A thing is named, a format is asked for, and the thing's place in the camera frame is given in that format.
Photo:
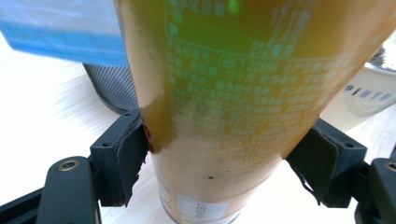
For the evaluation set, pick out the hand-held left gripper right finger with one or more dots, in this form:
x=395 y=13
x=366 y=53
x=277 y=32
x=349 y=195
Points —
x=327 y=161

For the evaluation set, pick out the white container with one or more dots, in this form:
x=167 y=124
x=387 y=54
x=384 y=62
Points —
x=358 y=96

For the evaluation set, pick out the dark mesh container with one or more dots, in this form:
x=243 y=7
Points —
x=112 y=88

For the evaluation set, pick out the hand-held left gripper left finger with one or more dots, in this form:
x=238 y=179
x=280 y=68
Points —
x=121 y=161

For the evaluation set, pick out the yellow can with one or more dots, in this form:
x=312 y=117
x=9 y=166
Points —
x=236 y=102

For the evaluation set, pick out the blue and white box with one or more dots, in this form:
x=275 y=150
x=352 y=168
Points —
x=63 y=31

